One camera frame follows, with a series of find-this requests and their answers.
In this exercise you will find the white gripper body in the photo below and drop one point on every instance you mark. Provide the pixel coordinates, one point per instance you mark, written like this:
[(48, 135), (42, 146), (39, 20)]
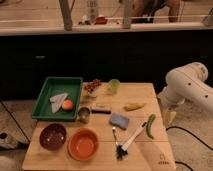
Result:
[(168, 114)]

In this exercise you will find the yellow banana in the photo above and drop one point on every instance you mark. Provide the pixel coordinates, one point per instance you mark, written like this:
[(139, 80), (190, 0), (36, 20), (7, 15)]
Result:
[(133, 106)]

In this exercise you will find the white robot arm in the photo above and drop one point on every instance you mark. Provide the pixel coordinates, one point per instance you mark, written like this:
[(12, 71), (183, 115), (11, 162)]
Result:
[(185, 82)]

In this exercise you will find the red orange bowl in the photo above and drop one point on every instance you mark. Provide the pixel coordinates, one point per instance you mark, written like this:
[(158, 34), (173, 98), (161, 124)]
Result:
[(83, 144)]

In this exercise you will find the dark purple bowl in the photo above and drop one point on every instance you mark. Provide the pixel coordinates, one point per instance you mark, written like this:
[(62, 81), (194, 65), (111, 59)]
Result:
[(53, 137)]

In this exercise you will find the blue sponge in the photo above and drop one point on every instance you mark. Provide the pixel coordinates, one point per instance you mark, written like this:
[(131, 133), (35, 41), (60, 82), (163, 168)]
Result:
[(119, 120)]

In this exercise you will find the metal spoon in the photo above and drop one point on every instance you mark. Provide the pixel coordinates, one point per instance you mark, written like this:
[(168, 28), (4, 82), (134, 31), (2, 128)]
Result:
[(114, 135)]

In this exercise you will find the green translucent cup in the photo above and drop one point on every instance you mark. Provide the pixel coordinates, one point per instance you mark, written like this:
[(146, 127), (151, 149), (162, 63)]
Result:
[(113, 86)]

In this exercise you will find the red grapes bunch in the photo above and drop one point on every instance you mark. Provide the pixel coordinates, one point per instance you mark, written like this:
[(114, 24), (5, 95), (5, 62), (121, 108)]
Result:
[(92, 86)]

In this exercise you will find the small metal cup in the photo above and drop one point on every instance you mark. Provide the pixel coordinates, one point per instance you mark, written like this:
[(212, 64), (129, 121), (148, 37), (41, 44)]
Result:
[(84, 114)]

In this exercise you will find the orange fruit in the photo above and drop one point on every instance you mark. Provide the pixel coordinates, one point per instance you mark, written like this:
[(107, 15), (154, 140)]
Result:
[(67, 105)]

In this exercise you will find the person in background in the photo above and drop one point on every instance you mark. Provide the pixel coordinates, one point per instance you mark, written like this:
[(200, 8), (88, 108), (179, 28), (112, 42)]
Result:
[(143, 11)]

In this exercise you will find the grey folded cloth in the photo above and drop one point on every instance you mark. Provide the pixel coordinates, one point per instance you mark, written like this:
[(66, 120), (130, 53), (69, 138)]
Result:
[(57, 101)]

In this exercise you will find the green plastic tray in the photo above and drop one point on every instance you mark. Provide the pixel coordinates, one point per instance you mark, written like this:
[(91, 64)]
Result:
[(53, 86)]

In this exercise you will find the white handled black brush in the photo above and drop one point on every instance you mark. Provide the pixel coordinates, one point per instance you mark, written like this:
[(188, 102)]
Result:
[(122, 149)]

